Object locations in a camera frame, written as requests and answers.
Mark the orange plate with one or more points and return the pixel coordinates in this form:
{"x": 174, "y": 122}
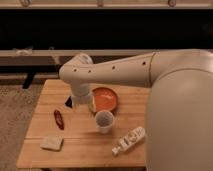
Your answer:
{"x": 104, "y": 99}

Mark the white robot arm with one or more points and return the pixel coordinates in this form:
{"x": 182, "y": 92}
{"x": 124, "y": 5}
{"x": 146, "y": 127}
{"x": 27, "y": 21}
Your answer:
{"x": 179, "y": 112}

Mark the long wooden rail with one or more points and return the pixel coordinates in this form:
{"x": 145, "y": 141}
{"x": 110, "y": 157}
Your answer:
{"x": 50, "y": 57}

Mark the wooden table board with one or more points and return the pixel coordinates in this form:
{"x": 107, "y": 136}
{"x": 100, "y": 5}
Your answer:
{"x": 83, "y": 146}

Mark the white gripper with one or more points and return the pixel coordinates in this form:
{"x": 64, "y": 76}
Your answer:
{"x": 81, "y": 94}

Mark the white plastic bottle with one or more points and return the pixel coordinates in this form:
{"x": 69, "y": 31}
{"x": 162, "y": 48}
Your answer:
{"x": 129, "y": 140}

